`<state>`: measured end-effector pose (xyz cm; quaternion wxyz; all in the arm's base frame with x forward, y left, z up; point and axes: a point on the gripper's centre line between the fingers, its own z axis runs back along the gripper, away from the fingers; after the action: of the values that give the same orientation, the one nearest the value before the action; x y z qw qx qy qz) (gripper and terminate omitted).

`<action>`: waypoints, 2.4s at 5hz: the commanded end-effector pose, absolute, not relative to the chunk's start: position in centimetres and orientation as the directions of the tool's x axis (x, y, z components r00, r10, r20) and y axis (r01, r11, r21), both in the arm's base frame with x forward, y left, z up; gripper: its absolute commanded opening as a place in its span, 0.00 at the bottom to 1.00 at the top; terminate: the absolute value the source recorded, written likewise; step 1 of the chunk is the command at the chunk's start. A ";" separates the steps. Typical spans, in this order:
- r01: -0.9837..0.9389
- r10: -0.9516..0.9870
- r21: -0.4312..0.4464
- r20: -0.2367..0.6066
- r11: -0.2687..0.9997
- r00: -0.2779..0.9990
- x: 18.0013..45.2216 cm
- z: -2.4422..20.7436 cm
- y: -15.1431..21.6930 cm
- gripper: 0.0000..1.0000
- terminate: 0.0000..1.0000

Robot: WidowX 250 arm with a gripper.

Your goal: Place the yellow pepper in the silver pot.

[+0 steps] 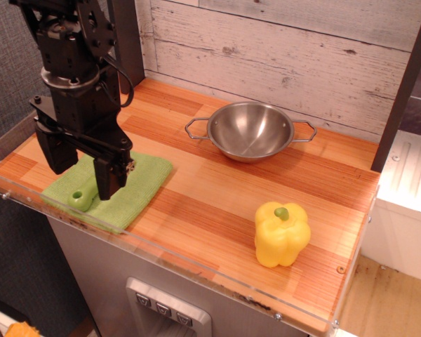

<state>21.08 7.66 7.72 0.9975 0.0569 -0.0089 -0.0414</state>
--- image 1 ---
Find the yellow plastic bell pepper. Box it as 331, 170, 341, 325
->
255, 201, 311, 267

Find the silver dispenser panel with buttons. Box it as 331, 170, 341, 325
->
126, 277, 213, 337

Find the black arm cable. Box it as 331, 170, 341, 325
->
103, 52, 135, 108

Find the dark right wooden post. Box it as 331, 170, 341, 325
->
370, 26, 421, 173

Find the dark left wooden post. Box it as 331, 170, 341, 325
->
107, 0, 145, 94

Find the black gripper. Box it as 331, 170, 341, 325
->
30, 75, 133, 200

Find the grey spatula green handle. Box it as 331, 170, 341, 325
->
67, 176, 98, 212

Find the clear acrylic front guard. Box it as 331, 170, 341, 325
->
0, 168, 382, 337

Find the dark wooden post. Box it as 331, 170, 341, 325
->
107, 0, 145, 94
370, 26, 421, 173

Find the green folded cloth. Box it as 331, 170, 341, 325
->
42, 152, 173, 233

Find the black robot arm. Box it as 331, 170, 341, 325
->
12, 1, 134, 200

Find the silver pot with handles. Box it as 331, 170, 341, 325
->
185, 102, 317, 163

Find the orange object bottom left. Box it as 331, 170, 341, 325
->
4, 322, 41, 337

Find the grey toy fridge cabinet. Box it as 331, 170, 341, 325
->
49, 219, 305, 336

